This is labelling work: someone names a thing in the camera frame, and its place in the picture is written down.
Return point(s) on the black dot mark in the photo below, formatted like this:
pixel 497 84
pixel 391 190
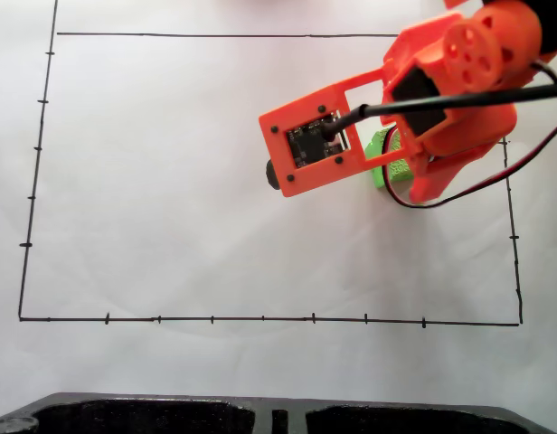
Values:
pixel 271 174

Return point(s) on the white paper sheet drawn rectangle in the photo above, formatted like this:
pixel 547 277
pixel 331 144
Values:
pixel 170 235

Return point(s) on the green textured block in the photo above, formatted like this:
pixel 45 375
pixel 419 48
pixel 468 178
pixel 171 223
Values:
pixel 391 175

